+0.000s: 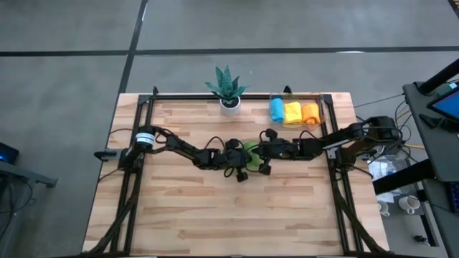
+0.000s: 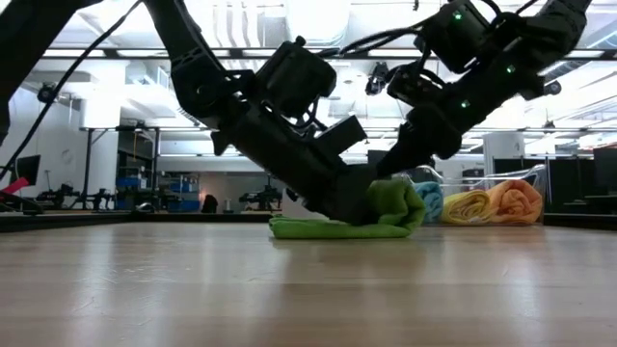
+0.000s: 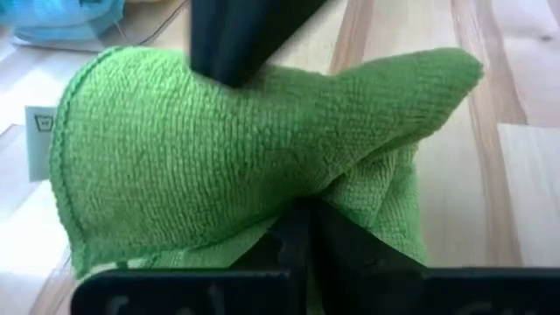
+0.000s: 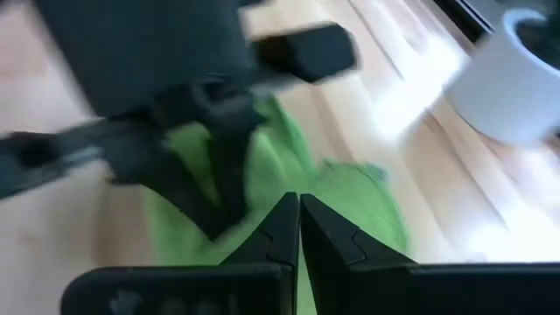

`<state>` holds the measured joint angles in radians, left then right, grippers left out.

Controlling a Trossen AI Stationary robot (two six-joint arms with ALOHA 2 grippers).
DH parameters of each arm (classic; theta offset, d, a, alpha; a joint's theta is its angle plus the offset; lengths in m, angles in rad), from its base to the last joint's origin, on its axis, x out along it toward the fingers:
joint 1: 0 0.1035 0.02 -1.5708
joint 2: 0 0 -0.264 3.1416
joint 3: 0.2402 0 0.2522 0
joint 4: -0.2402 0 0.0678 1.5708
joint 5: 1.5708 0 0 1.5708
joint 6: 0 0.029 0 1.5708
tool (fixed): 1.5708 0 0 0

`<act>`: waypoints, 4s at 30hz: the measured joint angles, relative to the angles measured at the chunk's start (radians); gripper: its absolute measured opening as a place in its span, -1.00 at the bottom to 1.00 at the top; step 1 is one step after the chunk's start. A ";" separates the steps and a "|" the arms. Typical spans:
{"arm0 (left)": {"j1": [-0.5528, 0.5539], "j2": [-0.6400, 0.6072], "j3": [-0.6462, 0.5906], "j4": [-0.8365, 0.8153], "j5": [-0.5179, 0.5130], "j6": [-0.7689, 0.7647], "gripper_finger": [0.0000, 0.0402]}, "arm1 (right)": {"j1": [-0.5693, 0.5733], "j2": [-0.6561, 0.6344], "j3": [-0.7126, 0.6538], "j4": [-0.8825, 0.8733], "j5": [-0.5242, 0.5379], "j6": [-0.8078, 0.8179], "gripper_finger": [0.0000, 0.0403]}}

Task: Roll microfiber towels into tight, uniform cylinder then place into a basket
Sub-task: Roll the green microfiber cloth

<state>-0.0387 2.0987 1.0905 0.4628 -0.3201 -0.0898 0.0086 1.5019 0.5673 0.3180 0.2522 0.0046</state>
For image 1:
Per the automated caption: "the green microfiber towel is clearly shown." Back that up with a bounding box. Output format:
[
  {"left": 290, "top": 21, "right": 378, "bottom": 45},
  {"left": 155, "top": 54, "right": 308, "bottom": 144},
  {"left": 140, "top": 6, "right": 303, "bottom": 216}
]
[{"left": 242, "top": 140, "right": 265, "bottom": 172}]

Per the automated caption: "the clear plastic basket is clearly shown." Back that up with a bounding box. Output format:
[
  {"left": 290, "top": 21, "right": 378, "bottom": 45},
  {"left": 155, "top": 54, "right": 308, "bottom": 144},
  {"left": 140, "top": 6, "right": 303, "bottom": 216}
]
[{"left": 268, "top": 92, "right": 326, "bottom": 132}]

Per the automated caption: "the yellow microfiber towel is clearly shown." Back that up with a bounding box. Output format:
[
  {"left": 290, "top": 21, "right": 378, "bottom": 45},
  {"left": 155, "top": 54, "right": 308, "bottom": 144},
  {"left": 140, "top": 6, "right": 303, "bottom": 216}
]
[{"left": 283, "top": 101, "right": 303, "bottom": 125}]

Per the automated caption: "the blue microfiber towel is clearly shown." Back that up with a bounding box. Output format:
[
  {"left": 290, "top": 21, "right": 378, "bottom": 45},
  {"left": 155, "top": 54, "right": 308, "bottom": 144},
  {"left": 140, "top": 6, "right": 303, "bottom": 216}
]
[{"left": 269, "top": 97, "right": 285, "bottom": 124}]

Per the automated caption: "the orange microfiber towel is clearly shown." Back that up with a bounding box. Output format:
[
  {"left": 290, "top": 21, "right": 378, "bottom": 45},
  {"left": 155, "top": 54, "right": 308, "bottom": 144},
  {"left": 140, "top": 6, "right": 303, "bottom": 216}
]
[{"left": 301, "top": 102, "right": 321, "bottom": 125}]

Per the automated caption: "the white round plant pot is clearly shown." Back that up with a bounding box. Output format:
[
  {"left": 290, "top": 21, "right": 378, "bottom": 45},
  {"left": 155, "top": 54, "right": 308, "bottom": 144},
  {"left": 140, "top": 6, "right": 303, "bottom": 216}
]
[{"left": 219, "top": 95, "right": 242, "bottom": 117}]

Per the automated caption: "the green succulent plant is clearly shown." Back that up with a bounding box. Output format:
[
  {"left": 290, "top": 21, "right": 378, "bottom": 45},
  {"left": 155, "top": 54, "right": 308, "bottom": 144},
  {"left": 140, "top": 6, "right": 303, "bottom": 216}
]
[{"left": 204, "top": 65, "right": 250, "bottom": 103}]

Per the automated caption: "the white mug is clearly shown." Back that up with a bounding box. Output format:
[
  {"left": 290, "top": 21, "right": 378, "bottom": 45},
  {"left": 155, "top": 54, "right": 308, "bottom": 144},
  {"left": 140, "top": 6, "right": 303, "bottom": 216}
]
[
  {"left": 376, "top": 199, "right": 391, "bottom": 217},
  {"left": 397, "top": 195, "right": 420, "bottom": 215}
]

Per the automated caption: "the black workstation stand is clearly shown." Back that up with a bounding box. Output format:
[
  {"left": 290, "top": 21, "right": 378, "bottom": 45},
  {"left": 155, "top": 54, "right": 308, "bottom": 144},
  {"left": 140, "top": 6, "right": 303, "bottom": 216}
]
[{"left": 401, "top": 59, "right": 459, "bottom": 258}]

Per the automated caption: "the blue screen monitor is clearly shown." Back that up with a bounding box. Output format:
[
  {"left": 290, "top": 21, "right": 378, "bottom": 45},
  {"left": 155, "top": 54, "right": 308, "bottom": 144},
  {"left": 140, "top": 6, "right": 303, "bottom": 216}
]
[{"left": 426, "top": 89, "right": 459, "bottom": 121}]

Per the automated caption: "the grey side table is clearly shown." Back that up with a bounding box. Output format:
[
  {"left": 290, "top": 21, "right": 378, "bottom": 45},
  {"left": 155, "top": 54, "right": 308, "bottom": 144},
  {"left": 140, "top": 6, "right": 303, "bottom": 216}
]
[{"left": 0, "top": 161, "right": 58, "bottom": 258}]

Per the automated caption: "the black device with blue light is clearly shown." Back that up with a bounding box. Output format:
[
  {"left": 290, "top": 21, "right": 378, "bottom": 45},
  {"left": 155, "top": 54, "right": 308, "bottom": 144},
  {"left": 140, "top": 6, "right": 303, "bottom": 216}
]
[{"left": 0, "top": 141, "right": 21, "bottom": 165}]

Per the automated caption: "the black metal table frame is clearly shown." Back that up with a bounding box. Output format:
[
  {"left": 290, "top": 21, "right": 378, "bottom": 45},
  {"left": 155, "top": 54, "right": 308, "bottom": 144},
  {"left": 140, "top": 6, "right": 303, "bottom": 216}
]
[{"left": 85, "top": 85, "right": 387, "bottom": 257}]

